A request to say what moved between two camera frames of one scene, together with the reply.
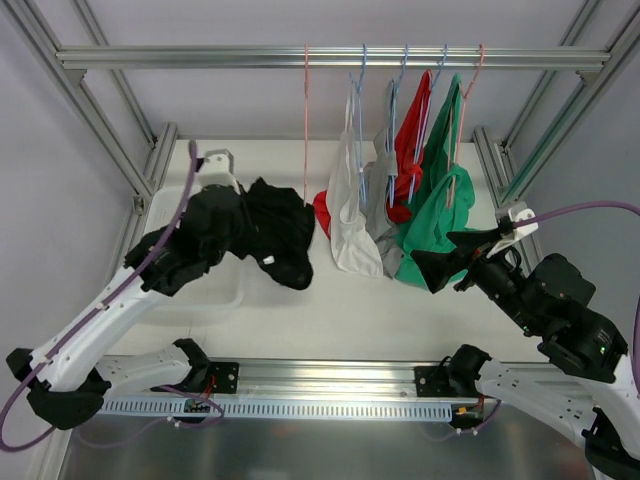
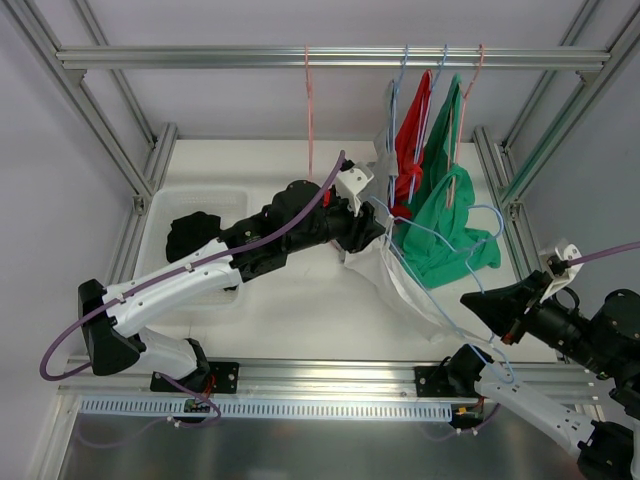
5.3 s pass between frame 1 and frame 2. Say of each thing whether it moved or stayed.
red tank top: stayed
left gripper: moved
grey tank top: stayed
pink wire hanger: moved
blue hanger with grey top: stayed
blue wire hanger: moved
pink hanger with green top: stayed
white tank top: moved
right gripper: moved
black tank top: moved
